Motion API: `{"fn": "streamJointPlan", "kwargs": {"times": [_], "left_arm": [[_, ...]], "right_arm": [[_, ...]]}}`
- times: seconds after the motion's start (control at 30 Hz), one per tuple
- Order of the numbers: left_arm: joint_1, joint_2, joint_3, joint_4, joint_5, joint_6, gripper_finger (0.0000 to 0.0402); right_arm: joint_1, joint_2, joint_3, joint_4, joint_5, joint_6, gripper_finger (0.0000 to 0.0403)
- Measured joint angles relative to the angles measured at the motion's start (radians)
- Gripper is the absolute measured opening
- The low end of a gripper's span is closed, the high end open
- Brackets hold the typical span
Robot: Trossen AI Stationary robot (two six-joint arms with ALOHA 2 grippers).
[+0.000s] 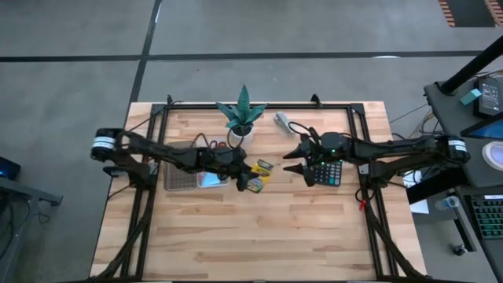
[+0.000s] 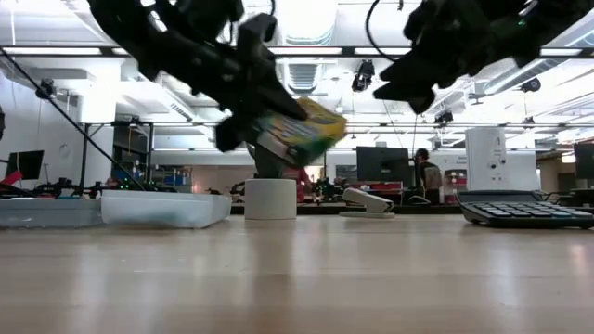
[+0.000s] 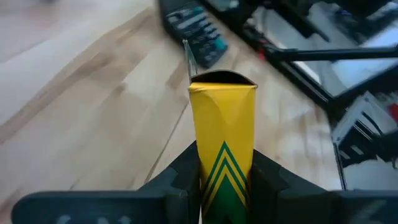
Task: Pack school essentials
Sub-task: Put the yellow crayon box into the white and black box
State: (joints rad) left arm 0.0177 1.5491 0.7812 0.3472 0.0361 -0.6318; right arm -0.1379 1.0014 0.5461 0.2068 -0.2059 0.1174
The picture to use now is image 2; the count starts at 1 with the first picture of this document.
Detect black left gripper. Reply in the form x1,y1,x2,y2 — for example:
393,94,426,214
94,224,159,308
193,43,309,154

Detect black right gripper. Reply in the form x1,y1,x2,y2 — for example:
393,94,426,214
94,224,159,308
372,0,517,116

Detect yellow green crayon box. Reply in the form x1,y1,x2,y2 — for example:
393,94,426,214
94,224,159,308
252,96,348,169

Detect person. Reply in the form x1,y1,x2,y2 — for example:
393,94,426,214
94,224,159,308
413,148,446,206
283,166,313,204

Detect large black computer monitor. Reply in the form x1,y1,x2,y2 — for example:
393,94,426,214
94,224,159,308
355,146,411,189

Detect white pillar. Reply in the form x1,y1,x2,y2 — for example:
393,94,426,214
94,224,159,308
464,126,508,192

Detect red storage bins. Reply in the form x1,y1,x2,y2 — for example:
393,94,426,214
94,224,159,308
444,168,468,204

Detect grey stapler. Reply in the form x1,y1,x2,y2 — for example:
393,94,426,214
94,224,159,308
338,186,397,220

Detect clear plastic pencil case tray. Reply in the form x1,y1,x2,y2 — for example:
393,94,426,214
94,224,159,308
99,189,232,230

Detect black calculator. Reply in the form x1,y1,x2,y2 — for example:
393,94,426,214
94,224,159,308
455,189,594,230

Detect thin black diagonal brace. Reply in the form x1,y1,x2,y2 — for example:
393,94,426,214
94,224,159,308
0,45,146,191

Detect grey dotted pencil case lid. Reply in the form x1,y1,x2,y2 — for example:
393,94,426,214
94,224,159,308
0,198,104,229

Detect small black monitor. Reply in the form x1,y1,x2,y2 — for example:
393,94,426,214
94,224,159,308
4,149,45,183

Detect black ceiling camera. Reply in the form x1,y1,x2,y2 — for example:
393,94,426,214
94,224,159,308
34,77,56,101
519,76,543,95
350,58,377,94

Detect silver ventilation duct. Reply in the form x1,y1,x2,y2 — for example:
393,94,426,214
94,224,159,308
286,62,322,95

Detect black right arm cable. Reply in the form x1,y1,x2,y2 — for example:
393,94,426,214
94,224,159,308
364,0,405,63

